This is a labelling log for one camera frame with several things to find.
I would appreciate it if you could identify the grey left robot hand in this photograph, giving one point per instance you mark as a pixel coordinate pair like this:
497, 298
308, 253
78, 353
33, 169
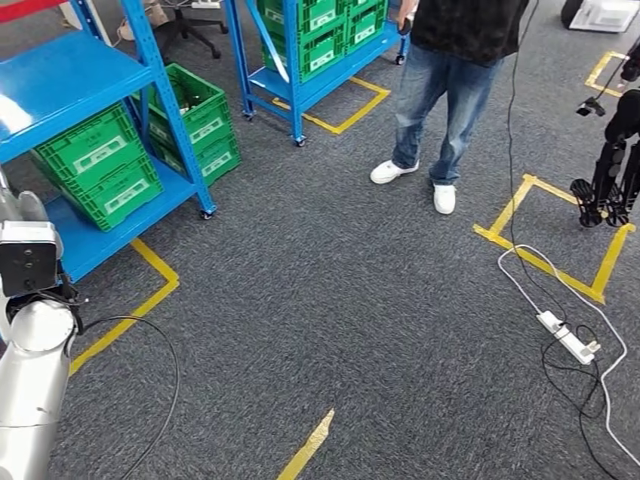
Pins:
23, 206

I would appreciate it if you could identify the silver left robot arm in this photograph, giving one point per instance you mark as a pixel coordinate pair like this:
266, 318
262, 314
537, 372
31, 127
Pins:
32, 384

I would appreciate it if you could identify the blue metal shelf rack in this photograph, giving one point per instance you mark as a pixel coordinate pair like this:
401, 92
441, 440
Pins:
295, 73
65, 86

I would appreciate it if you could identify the green plastic crate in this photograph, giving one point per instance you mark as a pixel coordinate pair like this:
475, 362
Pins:
315, 56
310, 13
367, 23
100, 169
200, 126

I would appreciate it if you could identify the red barrier belt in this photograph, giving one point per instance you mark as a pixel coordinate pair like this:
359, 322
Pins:
25, 8

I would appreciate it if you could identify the person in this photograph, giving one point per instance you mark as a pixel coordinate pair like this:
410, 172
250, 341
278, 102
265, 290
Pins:
150, 16
450, 86

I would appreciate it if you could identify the black office chair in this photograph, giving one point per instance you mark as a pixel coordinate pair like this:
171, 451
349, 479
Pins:
190, 26

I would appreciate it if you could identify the white power strip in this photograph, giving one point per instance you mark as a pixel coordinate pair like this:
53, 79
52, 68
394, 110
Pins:
567, 338
205, 4

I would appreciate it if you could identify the yellow floor tape strip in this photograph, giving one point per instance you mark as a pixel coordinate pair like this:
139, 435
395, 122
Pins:
310, 447

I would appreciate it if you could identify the yellow floor tape square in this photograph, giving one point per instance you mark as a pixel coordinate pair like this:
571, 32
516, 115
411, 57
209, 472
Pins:
360, 109
598, 73
505, 218

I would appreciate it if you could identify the black handheld controller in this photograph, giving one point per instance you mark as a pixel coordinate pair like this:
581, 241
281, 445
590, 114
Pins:
404, 26

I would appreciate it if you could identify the black humanoid robot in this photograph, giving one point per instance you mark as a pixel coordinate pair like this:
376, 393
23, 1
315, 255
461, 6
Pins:
615, 152

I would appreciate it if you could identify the black tray white sheet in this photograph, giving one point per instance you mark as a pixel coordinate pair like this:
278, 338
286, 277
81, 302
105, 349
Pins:
605, 14

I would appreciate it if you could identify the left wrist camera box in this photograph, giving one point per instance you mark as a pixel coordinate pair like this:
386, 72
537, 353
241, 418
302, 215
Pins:
27, 262

